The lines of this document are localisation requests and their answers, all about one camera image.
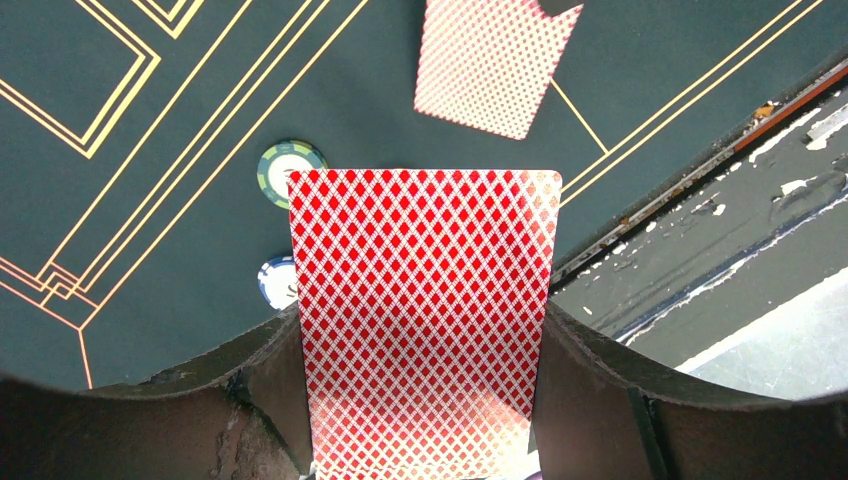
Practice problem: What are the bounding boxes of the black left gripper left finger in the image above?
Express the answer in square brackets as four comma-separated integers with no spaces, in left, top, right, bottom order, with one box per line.
[1,306,313,479]

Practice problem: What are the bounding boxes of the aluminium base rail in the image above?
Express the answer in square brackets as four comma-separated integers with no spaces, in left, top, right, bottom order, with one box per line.
[553,61,847,400]

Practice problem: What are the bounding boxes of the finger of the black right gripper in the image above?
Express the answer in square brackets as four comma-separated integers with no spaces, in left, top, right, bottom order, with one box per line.
[537,0,585,16]

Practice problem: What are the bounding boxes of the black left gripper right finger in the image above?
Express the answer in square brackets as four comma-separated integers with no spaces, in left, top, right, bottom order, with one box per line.
[532,304,847,479]

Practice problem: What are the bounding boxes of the white-blue poker chip stack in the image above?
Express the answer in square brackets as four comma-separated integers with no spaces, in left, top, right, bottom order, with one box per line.
[257,256,298,310]

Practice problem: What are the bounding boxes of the green poker table mat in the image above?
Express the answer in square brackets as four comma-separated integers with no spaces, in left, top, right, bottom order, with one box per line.
[1,1,847,390]

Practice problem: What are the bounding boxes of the red-backed card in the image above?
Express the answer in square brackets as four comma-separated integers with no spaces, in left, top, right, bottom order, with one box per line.
[413,0,584,140]

